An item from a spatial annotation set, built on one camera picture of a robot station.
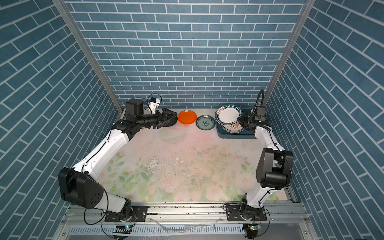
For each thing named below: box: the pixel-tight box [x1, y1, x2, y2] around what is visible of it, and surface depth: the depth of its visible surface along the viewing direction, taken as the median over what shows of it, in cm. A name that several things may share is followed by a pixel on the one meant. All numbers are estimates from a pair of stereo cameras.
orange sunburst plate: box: [221, 121, 245, 134], surface depth 107 cm
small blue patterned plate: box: [195, 115, 216, 131], surface depth 114 cm
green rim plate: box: [215, 104, 243, 125], surface depth 101 cm
